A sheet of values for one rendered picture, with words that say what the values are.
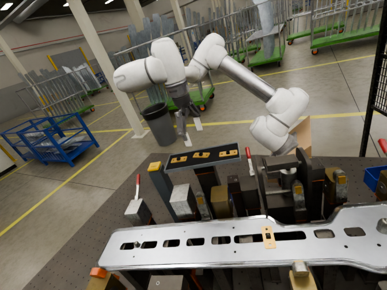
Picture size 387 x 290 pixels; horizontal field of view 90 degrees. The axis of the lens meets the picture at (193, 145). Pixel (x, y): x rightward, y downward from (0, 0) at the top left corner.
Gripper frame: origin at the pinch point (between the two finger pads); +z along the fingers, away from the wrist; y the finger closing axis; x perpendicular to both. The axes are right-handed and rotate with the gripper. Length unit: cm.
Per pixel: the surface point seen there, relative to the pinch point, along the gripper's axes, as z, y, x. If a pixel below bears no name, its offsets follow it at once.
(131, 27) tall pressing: -90, -369, -302
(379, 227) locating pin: 25, 18, 64
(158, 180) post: 19.0, 11.9, -22.9
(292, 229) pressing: 28, 22, 40
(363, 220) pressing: 28, 14, 61
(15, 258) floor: 128, 59, -269
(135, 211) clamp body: 21.6, 30.3, -25.9
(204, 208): 23.8, 21.5, 6.5
